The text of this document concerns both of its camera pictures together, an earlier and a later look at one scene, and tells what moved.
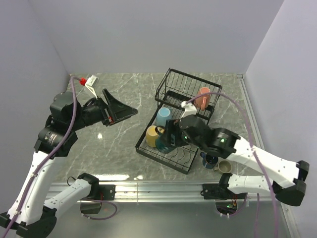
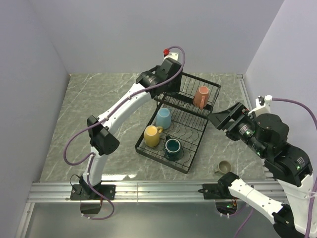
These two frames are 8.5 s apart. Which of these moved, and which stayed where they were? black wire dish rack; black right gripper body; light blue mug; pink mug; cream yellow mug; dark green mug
Moved: dark green mug; black right gripper body
Stayed: black wire dish rack; cream yellow mug; pink mug; light blue mug
